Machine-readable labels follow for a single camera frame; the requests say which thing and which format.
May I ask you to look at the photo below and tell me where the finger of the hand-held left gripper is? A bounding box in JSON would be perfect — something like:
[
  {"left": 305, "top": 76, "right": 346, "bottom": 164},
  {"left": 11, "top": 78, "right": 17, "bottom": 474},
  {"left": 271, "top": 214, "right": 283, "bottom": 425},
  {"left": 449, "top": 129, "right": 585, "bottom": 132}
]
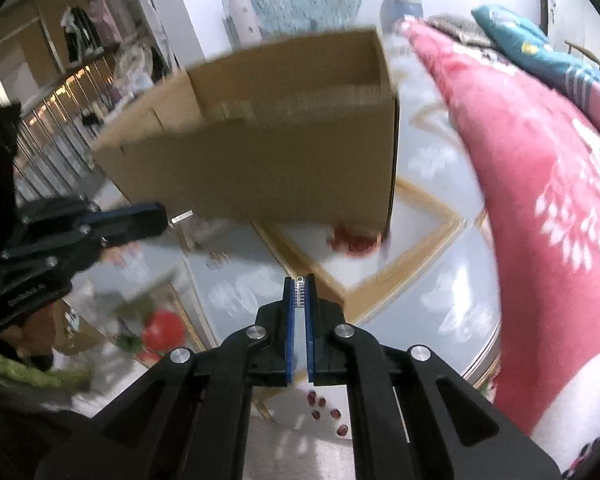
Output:
[
  {"left": 21, "top": 198, "right": 167, "bottom": 235},
  {"left": 2, "top": 219, "right": 169, "bottom": 272}
]

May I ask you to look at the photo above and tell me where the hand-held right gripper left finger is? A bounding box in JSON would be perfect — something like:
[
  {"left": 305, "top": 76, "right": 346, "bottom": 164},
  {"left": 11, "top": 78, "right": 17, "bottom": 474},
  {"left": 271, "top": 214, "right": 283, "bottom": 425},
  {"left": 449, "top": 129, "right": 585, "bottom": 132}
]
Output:
[{"left": 32, "top": 275, "right": 297, "bottom": 480}]

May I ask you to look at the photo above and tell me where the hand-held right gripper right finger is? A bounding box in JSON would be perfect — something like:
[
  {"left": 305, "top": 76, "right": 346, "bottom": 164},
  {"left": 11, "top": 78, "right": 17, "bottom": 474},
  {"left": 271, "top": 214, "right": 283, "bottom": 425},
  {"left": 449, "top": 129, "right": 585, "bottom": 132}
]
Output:
[{"left": 305, "top": 274, "right": 563, "bottom": 480}]

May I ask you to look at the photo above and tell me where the brown cardboard box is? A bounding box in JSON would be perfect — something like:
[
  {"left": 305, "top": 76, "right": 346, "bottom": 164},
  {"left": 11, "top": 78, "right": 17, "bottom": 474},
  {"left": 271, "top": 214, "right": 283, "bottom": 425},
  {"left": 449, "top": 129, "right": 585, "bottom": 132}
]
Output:
[{"left": 90, "top": 29, "right": 401, "bottom": 238}]

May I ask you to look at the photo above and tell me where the person's left forearm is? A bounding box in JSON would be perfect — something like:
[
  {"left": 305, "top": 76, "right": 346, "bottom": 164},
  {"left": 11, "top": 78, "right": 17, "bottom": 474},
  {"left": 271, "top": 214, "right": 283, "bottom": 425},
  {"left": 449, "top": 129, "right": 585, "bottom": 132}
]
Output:
[{"left": 0, "top": 337, "right": 94, "bottom": 397}]

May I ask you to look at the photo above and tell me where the person's left hand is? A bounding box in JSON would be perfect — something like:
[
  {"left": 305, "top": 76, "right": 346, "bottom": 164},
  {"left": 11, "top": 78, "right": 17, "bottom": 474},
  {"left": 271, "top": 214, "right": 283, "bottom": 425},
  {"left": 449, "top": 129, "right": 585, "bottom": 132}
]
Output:
[{"left": 0, "top": 300, "right": 57, "bottom": 368}]

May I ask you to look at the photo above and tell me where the metal railing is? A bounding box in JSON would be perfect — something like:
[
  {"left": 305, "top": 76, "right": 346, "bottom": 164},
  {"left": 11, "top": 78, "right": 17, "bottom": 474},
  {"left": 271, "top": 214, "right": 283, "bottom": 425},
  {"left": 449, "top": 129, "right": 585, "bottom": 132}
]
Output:
[{"left": 0, "top": 45, "right": 116, "bottom": 206}]

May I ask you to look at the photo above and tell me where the fruit printed tablecloth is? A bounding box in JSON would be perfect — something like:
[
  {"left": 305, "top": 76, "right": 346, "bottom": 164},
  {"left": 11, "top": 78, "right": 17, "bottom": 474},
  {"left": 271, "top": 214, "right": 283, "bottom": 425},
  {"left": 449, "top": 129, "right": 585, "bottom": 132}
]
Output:
[{"left": 55, "top": 35, "right": 503, "bottom": 480}]

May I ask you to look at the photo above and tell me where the pile of light clothes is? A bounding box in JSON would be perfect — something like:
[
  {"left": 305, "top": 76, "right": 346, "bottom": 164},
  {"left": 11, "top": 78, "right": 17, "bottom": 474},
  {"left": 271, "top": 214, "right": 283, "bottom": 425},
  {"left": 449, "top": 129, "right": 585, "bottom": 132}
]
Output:
[{"left": 112, "top": 42, "right": 174, "bottom": 106}]

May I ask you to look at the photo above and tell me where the black and white garment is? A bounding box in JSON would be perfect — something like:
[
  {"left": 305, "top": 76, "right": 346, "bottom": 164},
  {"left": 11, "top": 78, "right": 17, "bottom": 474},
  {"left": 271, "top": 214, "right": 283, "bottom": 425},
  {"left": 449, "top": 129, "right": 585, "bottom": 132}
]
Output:
[{"left": 60, "top": 7, "right": 104, "bottom": 64}]

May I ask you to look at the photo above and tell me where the pink hanging garment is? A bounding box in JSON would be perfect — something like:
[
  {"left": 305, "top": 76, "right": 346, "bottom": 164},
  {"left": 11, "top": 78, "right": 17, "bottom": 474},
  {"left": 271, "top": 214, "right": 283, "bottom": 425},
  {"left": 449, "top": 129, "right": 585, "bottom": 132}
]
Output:
[{"left": 90, "top": 0, "right": 141, "bottom": 47}]

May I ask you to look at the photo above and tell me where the pink floral blanket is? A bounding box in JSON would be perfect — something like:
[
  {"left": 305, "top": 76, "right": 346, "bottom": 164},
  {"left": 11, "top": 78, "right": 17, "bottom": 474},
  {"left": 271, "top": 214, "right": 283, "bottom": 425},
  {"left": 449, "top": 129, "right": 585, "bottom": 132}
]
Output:
[{"left": 402, "top": 17, "right": 600, "bottom": 471}]

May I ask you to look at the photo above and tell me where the blue ceramic vase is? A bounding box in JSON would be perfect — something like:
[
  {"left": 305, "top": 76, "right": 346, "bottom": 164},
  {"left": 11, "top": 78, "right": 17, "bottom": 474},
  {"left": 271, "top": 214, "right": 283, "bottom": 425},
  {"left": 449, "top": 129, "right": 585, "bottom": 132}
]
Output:
[{"left": 380, "top": 0, "right": 425, "bottom": 36}]

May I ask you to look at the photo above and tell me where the grey lace-trimmed pillow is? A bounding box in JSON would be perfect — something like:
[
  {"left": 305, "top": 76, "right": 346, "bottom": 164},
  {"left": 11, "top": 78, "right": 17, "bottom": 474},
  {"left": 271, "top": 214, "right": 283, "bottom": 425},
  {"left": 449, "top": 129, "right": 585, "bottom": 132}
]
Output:
[{"left": 425, "top": 14, "right": 491, "bottom": 47}]

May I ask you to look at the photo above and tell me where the teal patterned pillow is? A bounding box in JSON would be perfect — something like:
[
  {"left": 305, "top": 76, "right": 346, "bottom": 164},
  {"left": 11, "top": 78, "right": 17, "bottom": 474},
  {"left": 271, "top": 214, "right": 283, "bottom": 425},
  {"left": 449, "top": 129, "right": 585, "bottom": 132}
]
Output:
[{"left": 471, "top": 5, "right": 600, "bottom": 101}]

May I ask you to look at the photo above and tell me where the wooden chair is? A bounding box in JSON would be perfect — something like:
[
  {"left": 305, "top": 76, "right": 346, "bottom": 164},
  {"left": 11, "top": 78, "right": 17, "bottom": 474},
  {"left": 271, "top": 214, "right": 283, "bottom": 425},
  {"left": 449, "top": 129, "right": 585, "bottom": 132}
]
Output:
[{"left": 565, "top": 40, "right": 600, "bottom": 69}]

